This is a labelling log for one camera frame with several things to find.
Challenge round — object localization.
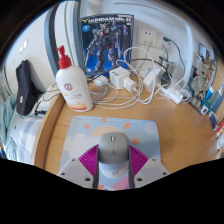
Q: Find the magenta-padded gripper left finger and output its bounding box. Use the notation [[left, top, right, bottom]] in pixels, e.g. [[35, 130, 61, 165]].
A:
[[57, 143, 100, 190]]

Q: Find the white lotion bottle red pump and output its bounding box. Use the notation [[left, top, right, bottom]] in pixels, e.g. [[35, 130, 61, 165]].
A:
[[54, 45, 94, 113]]

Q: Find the steel cup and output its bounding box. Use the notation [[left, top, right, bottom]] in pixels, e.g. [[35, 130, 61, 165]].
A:
[[159, 55, 176, 75]]

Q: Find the robot model kit box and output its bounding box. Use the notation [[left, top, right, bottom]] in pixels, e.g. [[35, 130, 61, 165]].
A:
[[79, 13, 135, 78]]

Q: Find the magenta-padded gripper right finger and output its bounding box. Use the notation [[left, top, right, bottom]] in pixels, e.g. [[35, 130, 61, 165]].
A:
[[127, 144, 171, 190]]

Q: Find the colourful picture box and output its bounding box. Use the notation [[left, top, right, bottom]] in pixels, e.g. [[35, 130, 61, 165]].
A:
[[189, 42, 219, 101]]

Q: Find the teal blanket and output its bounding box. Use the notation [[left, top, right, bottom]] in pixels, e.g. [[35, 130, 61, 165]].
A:
[[0, 93, 19, 161]]

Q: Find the white cable tangle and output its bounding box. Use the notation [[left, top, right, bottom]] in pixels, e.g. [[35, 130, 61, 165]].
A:
[[33, 46, 193, 111]]

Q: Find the plaid pillow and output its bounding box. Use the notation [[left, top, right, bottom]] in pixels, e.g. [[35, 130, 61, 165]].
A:
[[15, 116, 44, 164]]

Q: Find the pastel sun print mouse pad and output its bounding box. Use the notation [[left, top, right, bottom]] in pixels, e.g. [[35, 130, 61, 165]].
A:
[[59, 115, 163, 191]]

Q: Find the grey computer mouse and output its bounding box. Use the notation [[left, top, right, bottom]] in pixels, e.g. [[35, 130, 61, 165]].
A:
[[97, 132, 130, 181]]

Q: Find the black bag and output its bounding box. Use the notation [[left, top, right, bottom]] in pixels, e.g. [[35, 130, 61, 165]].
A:
[[15, 59, 44, 117]]

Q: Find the white power strip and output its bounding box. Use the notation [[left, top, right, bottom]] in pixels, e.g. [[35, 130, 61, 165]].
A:
[[162, 87, 185, 105]]

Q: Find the white charger block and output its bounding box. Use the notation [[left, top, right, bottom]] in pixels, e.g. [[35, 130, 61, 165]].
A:
[[108, 65, 131, 89]]

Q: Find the white wall socket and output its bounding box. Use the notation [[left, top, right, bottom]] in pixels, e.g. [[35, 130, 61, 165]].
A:
[[136, 27, 158, 48]]

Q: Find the large white power adapter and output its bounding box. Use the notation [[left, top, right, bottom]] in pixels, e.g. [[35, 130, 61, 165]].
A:
[[143, 68, 163, 94]]

